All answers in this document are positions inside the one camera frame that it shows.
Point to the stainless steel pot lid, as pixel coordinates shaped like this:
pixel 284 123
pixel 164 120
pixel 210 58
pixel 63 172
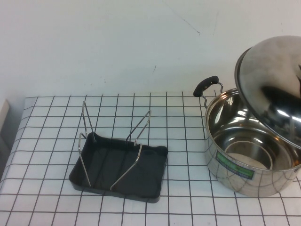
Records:
pixel 270 70

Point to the white black-grid tablecloth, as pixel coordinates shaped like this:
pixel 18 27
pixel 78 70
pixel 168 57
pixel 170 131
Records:
pixel 47 164

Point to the white side table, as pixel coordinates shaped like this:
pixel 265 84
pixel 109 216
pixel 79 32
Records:
pixel 3 117

